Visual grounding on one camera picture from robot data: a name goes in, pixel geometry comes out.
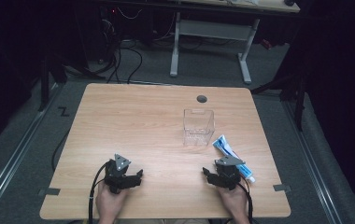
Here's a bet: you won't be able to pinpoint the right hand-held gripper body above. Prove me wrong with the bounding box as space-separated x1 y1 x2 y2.
214 155 247 191

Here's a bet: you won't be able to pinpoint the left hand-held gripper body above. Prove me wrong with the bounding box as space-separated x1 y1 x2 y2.
104 153 133 194

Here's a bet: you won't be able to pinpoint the person's right hand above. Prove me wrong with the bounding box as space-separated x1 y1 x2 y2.
218 184 250 218

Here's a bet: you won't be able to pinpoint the blue white toothpaste tube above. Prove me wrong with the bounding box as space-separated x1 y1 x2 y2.
211 133 257 184

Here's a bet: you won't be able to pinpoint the clear plastic container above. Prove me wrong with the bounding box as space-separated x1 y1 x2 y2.
182 108 215 147

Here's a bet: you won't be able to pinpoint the grey tape piece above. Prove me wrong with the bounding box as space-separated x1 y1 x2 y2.
272 183 292 192
37 187 62 197

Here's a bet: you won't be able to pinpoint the black metal stand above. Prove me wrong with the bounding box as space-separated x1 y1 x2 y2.
37 55 107 112
249 66 308 132

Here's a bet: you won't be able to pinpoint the white-legged wooden desk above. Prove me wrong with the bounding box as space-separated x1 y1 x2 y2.
169 0 301 85

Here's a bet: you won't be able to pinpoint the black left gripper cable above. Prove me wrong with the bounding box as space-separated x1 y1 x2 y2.
87 161 112 224

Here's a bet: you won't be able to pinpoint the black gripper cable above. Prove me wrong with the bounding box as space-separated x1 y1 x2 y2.
236 175 254 224
87 161 112 224

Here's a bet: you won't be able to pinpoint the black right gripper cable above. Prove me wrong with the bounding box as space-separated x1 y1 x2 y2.
236 175 254 224

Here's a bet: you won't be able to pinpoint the black cable beside table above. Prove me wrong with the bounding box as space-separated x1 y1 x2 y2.
50 128 72 173

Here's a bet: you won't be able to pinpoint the metal floor rail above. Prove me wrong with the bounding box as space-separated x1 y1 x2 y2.
282 101 345 224
0 83 62 218

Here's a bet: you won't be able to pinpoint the black floor cables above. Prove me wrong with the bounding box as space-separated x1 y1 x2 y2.
89 6 179 85

